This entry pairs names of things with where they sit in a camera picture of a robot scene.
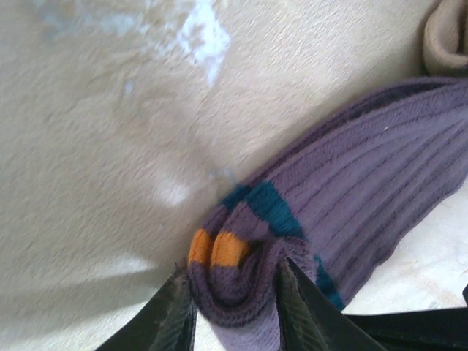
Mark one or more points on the white fabric organiser box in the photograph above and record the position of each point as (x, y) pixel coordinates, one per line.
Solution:
(438, 47)

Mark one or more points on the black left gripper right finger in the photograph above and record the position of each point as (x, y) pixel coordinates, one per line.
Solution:
(303, 318)

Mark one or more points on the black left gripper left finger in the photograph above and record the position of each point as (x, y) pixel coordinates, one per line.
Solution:
(172, 318)

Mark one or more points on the purple sock with orange stripe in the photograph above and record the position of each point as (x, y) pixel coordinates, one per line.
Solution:
(365, 190)
(199, 246)

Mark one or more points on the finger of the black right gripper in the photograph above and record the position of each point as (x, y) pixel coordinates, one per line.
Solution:
(420, 329)

